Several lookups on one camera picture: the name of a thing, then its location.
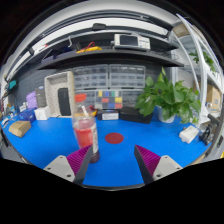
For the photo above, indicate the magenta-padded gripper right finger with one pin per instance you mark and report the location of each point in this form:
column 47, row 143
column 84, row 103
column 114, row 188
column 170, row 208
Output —
column 165, row 166

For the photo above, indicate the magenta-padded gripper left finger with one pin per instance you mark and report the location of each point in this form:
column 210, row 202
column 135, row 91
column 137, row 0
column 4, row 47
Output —
column 63, row 168

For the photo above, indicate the clear red-capped drink bottle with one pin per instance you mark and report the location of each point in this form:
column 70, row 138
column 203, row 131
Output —
column 85, row 133

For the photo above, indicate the white power adaptor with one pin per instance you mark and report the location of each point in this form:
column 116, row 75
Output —
column 188, row 134

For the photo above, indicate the white plant pot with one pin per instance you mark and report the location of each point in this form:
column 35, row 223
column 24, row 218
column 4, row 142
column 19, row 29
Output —
column 165, row 116

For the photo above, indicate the flat round red coaster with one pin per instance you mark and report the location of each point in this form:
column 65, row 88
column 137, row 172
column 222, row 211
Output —
column 114, row 138

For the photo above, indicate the white carton box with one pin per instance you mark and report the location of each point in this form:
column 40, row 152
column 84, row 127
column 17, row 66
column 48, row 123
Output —
column 42, row 113

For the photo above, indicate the small cardboard box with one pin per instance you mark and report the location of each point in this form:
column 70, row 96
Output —
column 19, row 128

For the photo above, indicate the flat black case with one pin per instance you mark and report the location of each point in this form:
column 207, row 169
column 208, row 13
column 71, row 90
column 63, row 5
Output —
column 135, row 115

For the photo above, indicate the red and yellow test leads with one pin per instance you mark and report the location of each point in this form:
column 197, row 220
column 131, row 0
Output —
column 93, row 112

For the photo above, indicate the blue box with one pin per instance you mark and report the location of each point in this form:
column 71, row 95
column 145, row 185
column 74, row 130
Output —
column 27, row 115

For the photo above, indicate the black oblong speaker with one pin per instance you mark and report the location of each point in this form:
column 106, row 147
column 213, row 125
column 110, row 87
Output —
column 64, row 101

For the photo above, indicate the black box with white label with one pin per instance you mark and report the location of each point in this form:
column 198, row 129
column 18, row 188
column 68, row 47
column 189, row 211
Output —
column 107, row 115

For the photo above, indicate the green leafy plant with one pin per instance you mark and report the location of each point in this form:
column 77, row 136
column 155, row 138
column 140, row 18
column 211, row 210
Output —
column 170, row 96

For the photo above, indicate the grey small-parts drawer cabinet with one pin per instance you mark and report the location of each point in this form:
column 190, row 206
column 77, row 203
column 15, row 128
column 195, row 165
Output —
column 130, row 98
column 90, row 76
column 127, row 76
column 90, row 98

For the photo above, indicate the dark grey carton box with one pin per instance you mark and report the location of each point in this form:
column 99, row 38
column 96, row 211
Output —
column 40, row 96

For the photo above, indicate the purple plastic bag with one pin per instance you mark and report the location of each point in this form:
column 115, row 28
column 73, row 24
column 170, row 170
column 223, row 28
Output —
column 31, row 100

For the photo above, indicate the beige pegboard tray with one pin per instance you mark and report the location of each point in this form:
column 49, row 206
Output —
column 51, row 93

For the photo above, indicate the white metal rack shelf unit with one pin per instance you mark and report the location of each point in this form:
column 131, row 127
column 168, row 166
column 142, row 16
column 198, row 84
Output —
column 213, row 96

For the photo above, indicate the dark grey overhead shelf unit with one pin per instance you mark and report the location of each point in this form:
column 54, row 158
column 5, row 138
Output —
column 110, row 55

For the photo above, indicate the teal wall-mounted holder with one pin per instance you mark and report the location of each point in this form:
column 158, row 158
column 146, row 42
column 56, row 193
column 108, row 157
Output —
column 12, row 84

